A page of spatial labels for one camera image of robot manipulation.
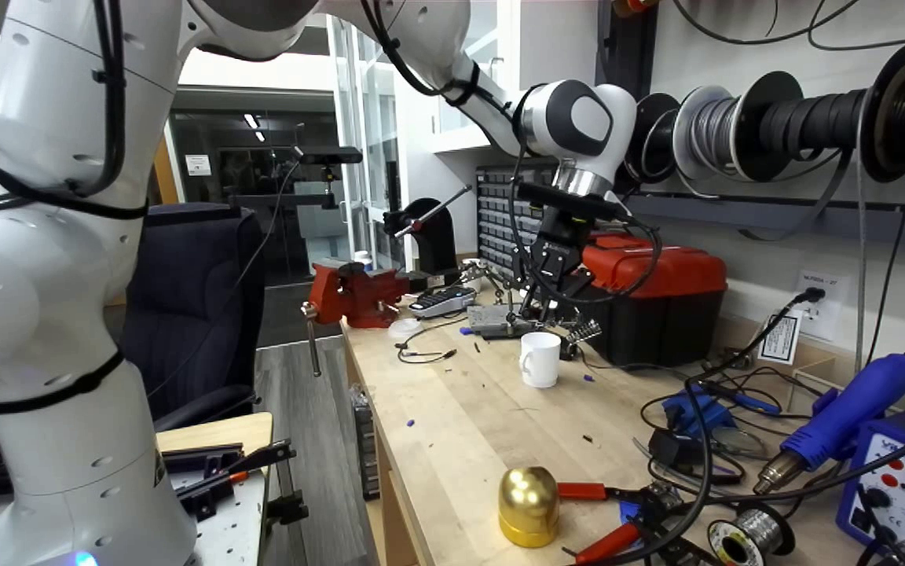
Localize blue connector box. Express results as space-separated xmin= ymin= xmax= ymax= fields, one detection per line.
xmin=662 ymin=387 xmax=738 ymax=441

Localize gold metal dome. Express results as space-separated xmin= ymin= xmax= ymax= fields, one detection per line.
xmin=497 ymin=463 xmax=561 ymax=551

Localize thin black desk cable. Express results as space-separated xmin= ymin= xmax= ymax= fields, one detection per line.
xmin=394 ymin=323 xmax=462 ymax=369

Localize white wire spool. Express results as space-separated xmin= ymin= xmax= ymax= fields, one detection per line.
xmin=668 ymin=85 xmax=743 ymax=184

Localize grey spool rack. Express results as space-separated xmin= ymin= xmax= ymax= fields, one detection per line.
xmin=586 ymin=0 xmax=905 ymax=252

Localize black bar clamp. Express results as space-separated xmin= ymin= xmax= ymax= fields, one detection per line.
xmin=163 ymin=436 xmax=299 ymax=527

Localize white wall cabinet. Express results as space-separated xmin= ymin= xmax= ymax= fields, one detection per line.
xmin=434 ymin=0 xmax=602 ymax=155

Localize thick black power cable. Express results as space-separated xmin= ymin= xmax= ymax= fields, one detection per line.
xmin=576 ymin=287 xmax=825 ymax=566

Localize large black wire spool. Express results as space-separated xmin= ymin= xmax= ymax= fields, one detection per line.
xmin=731 ymin=70 xmax=876 ymax=184

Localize white wall outlet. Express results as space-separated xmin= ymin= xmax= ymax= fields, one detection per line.
xmin=796 ymin=272 xmax=841 ymax=339

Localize solder wire spool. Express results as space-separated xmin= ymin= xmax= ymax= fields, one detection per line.
xmin=705 ymin=504 xmax=798 ymax=566

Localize black power strip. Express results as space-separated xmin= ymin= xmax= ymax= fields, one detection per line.
xmin=352 ymin=387 xmax=383 ymax=504

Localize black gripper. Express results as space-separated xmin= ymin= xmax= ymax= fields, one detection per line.
xmin=527 ymin=205 xmax=611 ymax=320

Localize grey black handheld device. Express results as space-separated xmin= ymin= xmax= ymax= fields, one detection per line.
xmin=408 ymin=290 xmax=479 ymax=323

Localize grey soldering work plate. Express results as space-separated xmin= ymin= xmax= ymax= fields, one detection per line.
xmin=466 ymin=301 xmax=526 ymax=344

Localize helping hands stand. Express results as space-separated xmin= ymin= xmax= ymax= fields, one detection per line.
xmin=555 ymin=313 xmax=602 ymax=364

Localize red handled pliers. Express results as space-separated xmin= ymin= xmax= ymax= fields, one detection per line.
xmin=555 ymin=483 xmax=686 ymax=566

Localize red and black toolbox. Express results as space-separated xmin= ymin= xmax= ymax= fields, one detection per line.
xmin=576 ymin=231 xmax=729 ymax=373

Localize white ceramic mug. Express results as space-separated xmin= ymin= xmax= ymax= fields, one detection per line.
xmin=516 ymin=332 xmax=561 ymax=392

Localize red bench vise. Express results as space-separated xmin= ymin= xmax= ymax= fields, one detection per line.
xmin=299 ymin=261 xmax=413 ymax=379

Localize dark blue office chair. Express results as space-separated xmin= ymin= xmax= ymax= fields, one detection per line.
xmin=116 ymin=203 xmax=268 ymax=429

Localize small parts drawer cabinet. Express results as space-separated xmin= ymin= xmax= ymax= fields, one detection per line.
xmin=475 ymin=165 xmax=555 ymax=301

